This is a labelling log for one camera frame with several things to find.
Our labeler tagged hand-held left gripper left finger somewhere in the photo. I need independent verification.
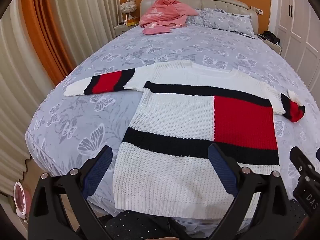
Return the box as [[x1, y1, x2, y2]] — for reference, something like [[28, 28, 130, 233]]
[[27, 145, 113, 240]]

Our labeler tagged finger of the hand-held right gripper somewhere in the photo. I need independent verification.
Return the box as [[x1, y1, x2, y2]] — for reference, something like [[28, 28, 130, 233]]
[[289, 146, 320, 178]]

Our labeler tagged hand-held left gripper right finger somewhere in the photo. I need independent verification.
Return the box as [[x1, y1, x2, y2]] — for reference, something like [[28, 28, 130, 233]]
[[208, 143, 297, 240]]

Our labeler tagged white red black knit sweater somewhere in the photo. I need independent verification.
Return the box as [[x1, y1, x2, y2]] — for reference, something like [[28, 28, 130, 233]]
[[63, 60, 306, 218]]

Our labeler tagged person's black dotted clothing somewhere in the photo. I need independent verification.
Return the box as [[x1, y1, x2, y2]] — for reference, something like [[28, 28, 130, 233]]
[[99, 200, 312, 240]]

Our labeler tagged pink desk fan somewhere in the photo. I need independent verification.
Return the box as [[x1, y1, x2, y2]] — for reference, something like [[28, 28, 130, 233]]
[[13, 181, 32, 223]]

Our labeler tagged white curtain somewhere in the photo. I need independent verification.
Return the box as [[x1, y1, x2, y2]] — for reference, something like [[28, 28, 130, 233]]
[[47, 0, 121, 64], [0, 0, 59, 198]]

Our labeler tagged white nightstand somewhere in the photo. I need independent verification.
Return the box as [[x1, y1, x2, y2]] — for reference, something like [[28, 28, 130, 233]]
[[257, 33, 283, 55], [114, 23, 140, 38]]

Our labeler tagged black bag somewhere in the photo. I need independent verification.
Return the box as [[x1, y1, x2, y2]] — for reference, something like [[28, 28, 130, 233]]
[[261, 31, 281, 45]]

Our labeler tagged white wardrobe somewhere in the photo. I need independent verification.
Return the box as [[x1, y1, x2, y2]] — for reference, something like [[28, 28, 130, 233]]
[[272, 0, 320, 92]]

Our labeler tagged bed with grey butterfly sheet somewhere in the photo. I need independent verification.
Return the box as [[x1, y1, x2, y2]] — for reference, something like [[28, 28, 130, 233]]
[[25, 17, 320, 227]]

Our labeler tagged orange curtain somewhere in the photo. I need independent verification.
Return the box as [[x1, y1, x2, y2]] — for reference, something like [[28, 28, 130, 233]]
[[19, 0, 76, 87]]

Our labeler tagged small pink cloth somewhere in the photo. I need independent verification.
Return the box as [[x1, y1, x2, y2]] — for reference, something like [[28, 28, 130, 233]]
[[142, 25, 172, 35]]

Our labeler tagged grey butterfly pillow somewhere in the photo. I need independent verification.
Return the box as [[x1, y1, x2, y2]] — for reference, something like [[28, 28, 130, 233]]
[[187, 8, 256, 39]]

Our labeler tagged white feather lamp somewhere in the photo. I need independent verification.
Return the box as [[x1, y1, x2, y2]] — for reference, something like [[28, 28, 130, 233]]
[[121, 1, 137, 21]]

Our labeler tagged beige padded headboard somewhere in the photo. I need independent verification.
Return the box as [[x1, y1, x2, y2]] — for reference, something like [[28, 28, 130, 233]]
[[139, 0, 259, 34]]

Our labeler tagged pink blanket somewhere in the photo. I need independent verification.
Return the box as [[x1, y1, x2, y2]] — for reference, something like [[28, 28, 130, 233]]
[[139, 0, 200, 29]]

